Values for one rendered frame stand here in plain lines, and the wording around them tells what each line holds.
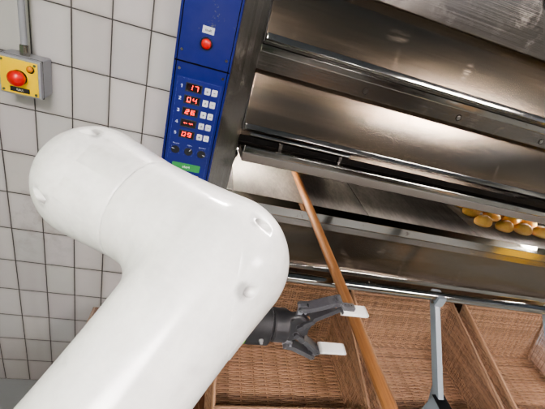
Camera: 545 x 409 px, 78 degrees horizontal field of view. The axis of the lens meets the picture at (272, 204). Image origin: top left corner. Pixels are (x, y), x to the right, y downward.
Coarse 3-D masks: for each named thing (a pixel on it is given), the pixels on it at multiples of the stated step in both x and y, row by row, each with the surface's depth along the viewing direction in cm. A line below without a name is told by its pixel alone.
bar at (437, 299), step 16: (288, 272) 95; (352, 288) 99; (368, 288) 100; (384, 288) 102; (400, 288) 104; (432, 304) 108; (480, 304) 110; (496, 304) 112; (512, 304) 114; (528, 304) 116; (544, 304) 120; (432, 320) 107; (544, 320) 120; (432, 336) 106; (544, 336) 119; (432, 352) 105; (432, 368) 104; (432, 384) 102; (432, 400) 100
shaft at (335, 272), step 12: (300, 180) 144; (300, 192) 137; (312, 216) 121; (324, 240) 109; (324, 252) 104; (336, 264) 99; (336, 276) 95; (336, 288) 93; (348, 300) 87; (360, 324) 81; (360, 336) 78; (360, 348) 77; (372, 348) 76; (372, 360) 73; (372, 372) 71; (384, 384) 69; (384, 396) 67; (384, 408) 65; (396, 408) 65
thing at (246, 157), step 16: (240, 144) 108; (256, 144) 115; (256, 160) 99; (272, 160) 100; (320, 160) 119; (320, 176) 104; (336, 176) 105; (352, 176) 106; (400, 176) 130; (400, 192) 111; (416, 192) 112; (464, 192) 133; (480, 208) 119; (496, 208) 120
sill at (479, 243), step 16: (240, 192) 127; (272, 208) 126; (288, 208) 127; (304, 208) 130; (320, 208) 134; (336, 224) 133; (352, 224) 134; (368, 224) 135; (384, 224) 138; (400, 224) 142; (432, 240) 144; (448, 240) 145; (464, 240) 146; (480, 240) 150; (496, 240) 156; (528, 256) 156; (544, 256) 158
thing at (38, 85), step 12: (0, 60) 85; (12, 60) 85; (24, 60) 86; (36, 60) 87; (48, 60) 91; (0, 72) 86; (24, 72) 87; (36, 72) 87; (48, 72) 92; (0, 84) 88; (24, 84) 89; (36, 84) 89; (48, 84) 93; (24, 96) 90; (36, 96) 90; (48, 96) 95
